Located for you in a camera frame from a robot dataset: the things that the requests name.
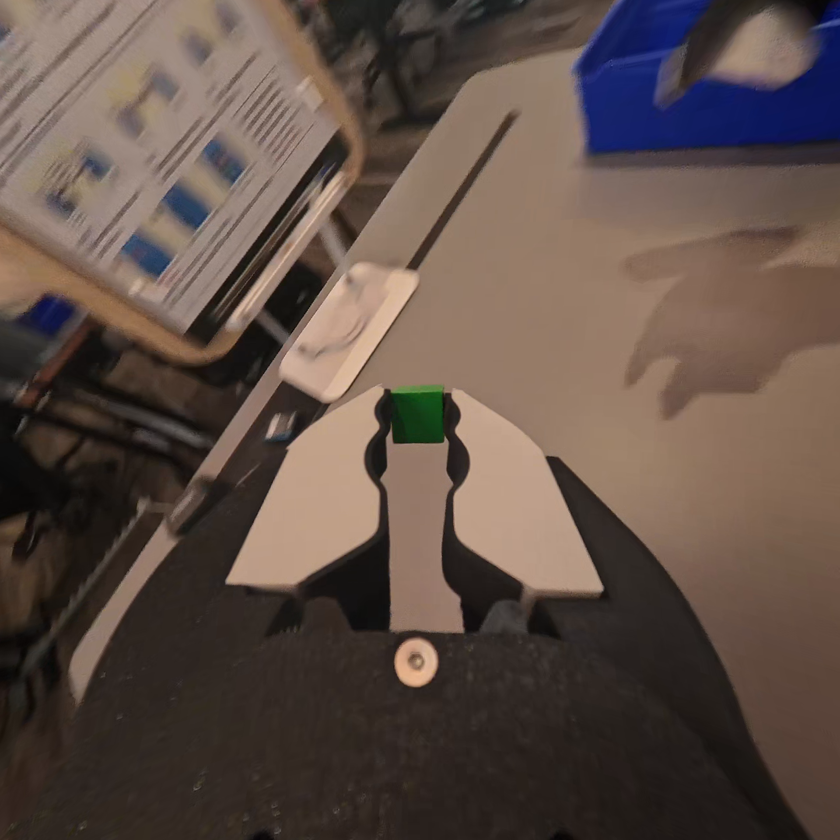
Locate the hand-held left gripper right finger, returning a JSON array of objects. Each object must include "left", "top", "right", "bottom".
[{"left": 443, "top": 387, "right": 606, "bottom": 597}]

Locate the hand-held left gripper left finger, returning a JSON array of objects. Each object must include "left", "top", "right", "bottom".
[{"left": 224, "top": 386, "right": 392, "bottom": 590}]

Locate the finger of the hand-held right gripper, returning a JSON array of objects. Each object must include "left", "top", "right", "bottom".
[
  {"left": 712, "top": 10, "right": 821, "bottom": 91},
  {"left": 656, "top": 5, "right": 744, "bottom": 109}
]

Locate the blue plastic bin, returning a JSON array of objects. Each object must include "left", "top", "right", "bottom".
[{"left": 572, "top": 0, "right": 840, "bottom": 156}]

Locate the green wooden cube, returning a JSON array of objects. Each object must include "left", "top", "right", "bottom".
[{"left": 390, "top": 385, "right": 447, "bottom": 445}]

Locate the small dark grey device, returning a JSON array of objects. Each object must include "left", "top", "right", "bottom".
[{"left": 165, "top": 476, "right": 231, "bottom": 534}]

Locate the white monitor base pad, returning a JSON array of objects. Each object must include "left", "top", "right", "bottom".
[{"left": 279, "top": 262, "right": 421, "bottom": 403}]

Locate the clear glass mug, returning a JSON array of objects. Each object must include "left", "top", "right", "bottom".
[{"left": 223, "top": 172, "right": 378, "bottom": 361}]

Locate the blue box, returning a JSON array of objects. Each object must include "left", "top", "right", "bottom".
[{"left": 16, "top": 294, "right": 76, "bottom": 332}]

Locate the instruction sheet clipboard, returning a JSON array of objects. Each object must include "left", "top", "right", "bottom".
[{"left": 0, "top": 0, "right": 366, "bottom": 366}]

